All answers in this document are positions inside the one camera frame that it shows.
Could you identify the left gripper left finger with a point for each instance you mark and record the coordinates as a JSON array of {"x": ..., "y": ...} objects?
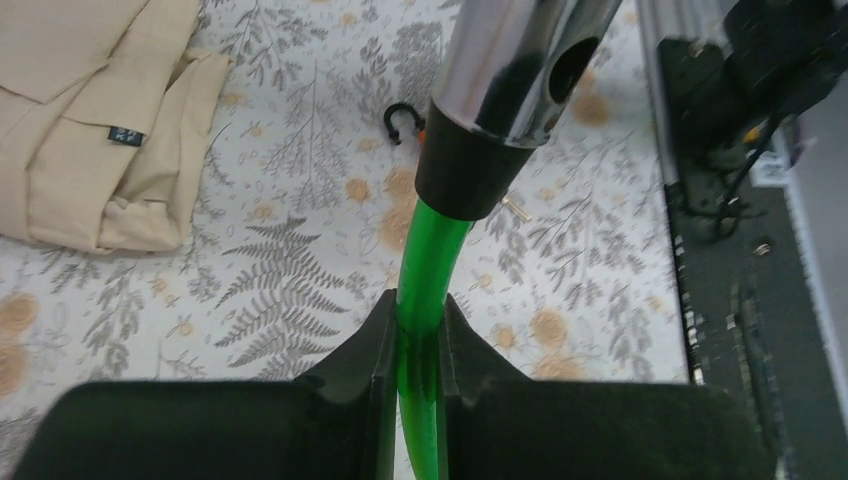
[{"x": 337, "y": 420}]

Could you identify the floral table mat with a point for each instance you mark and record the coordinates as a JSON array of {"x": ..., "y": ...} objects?
[{"x": 303, "y": 213}]

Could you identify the folded beige garment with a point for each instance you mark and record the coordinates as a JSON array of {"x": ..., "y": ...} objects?
[{"x": 105, "y": 116}]

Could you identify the orange black key bunch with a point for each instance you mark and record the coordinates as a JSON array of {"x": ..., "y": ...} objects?
[{"x": 404, "y": 115}]

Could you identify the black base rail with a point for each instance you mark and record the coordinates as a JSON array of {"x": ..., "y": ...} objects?
[{"x": 751, "y": 327}]

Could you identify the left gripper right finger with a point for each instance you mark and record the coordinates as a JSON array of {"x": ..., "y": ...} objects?
[{"x": 497, "y": 423}]

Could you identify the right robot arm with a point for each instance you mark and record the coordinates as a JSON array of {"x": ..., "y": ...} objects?
[{"x": 785, "y": 57}]

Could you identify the green cable lock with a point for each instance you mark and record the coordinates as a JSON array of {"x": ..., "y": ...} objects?
[{"x": 507, "y": 74}]

